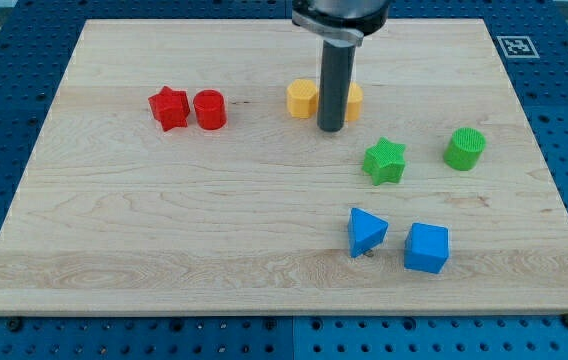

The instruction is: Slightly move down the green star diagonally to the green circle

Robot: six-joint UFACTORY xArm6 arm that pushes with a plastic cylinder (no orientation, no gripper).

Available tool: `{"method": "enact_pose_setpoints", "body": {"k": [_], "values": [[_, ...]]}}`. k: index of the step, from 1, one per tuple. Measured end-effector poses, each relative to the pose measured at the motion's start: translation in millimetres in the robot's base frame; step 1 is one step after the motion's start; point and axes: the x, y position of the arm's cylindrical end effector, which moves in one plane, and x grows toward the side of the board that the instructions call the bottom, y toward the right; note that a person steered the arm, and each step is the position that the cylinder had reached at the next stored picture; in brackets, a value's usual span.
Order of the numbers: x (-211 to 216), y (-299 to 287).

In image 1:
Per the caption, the red cylinder block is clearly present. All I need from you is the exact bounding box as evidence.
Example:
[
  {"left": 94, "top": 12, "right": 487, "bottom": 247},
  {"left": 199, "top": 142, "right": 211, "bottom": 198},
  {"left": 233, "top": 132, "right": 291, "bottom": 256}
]
[{"left": 193, "top": 89, "right": 227, "bottom": 130}]

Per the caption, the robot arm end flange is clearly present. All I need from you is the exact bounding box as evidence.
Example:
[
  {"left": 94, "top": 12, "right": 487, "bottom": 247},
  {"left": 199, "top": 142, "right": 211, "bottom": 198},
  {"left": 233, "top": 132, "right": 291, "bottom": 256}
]
[{"left": 292, "top": 0, "right": 390, "bottom": 46}]

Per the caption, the yellow block behind rod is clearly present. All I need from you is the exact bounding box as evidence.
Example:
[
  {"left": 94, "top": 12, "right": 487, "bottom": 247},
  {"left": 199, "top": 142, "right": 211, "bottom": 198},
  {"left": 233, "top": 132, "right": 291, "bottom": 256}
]
[{"left": 345, "top": 82, "right": 364, "bottom": 122}]

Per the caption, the fiducial marker tag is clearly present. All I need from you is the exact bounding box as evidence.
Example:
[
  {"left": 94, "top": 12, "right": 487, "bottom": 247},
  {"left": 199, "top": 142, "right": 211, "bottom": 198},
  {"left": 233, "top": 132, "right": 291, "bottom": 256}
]
[{"left": 497, "top": 35, "right": 539, "bottom": 59}]

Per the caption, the blue triangle block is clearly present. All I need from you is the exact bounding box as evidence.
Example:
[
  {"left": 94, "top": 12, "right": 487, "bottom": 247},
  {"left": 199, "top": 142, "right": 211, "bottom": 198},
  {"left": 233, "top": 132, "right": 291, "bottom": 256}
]
[{"left": 347, "top": 208, "right": 389, "bottom": 258}]

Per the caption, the blue cube block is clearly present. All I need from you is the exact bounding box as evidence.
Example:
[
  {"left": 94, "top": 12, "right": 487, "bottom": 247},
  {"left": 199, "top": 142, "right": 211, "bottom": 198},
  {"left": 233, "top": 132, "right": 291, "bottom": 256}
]
[{"left": 404, "top": 222, "right": 449, "bottom": 274}]

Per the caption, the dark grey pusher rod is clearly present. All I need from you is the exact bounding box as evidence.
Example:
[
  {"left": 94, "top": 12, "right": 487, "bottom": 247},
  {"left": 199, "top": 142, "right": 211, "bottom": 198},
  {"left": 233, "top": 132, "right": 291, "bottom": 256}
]
[{"left": 317, "top": 40, "right": 355, "bottom": 132}]

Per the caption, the green star block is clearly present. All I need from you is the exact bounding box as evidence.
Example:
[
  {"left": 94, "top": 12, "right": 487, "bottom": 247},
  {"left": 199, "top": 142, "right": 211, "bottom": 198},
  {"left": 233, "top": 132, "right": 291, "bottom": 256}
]
[{"left": 362, "top": 137, "right": 406, "bottom": 186}]

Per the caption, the wooden board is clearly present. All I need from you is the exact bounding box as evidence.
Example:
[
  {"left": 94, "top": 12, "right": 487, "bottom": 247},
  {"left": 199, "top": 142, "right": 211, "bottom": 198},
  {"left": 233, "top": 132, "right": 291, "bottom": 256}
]
[{"left": 0, "top": 19, "right": 568, "bottom": 317}]

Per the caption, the red star block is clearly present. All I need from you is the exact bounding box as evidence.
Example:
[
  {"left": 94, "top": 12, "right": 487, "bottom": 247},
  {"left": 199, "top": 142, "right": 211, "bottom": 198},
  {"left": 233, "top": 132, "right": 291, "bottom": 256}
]
[{"left": 148, "top": 86, "right": 190, "bottom": 132}]

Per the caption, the green cylinder block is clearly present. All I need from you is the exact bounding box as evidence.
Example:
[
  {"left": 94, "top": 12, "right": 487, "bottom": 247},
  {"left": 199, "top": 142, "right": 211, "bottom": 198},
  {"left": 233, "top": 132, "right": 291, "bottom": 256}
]
[{"left": 443, "top": 127, "right": 486, "bottom": 171}]

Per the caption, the yellow hexagon block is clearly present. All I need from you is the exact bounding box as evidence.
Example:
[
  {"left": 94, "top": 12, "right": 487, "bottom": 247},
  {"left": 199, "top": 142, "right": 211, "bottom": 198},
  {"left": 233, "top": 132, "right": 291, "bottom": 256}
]
[{"left": 286, "top": 79, "right": 319, "bottom": 119}]

